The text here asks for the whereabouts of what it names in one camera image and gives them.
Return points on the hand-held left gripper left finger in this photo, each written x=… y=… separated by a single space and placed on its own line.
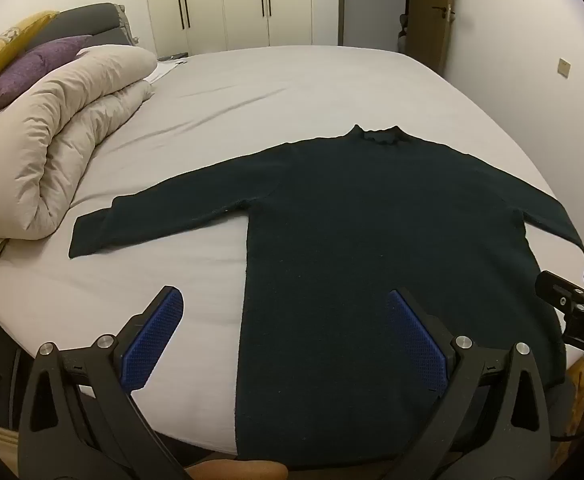
x=156 y=335

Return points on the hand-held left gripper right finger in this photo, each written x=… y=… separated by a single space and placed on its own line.
x=414 y=335

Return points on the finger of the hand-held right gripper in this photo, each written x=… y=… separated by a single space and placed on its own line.
x=554 y=286

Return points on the dark green sweater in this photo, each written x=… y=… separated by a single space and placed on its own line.
x=372 y=235

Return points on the beige folded duvet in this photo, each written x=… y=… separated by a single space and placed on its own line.
x=46 y=150

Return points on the bed with grey sheet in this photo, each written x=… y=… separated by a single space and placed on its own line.
x=272 y=90

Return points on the purple pillow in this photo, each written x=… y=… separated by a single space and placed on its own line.
x=26 y=70

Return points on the grey padded headboard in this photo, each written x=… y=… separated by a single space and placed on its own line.
x=91 y=22

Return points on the yellow pillow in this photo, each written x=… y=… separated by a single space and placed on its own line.
x=1 y=45

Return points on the cream wardrobe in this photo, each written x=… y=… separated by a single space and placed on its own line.
x=221 y=5

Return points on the wall switch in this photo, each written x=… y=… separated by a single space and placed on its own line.
x=564 y=68

